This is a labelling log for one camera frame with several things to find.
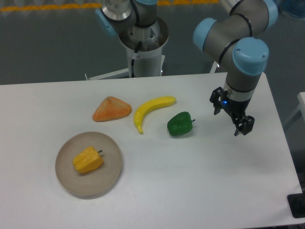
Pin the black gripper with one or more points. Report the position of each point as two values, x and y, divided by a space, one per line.
236 109

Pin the yellow toy pepper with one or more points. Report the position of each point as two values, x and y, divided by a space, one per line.
87 160

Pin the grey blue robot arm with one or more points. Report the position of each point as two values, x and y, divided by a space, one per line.
230 43

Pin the green toy pepper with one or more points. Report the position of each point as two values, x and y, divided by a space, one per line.
180 124

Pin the beige round plate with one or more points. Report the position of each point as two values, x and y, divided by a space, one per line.
94 183

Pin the white furniture edge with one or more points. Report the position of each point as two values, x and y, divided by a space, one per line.
297 113

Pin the yellow toy banana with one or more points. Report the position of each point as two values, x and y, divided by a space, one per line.
149 106

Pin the black device at table edge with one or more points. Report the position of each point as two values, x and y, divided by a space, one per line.
297 205

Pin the orange toy bread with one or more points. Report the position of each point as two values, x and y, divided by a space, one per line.
111 108

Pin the white metal frame bracket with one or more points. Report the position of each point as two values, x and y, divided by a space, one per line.
216 68

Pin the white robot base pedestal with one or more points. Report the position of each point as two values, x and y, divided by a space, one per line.
143 51

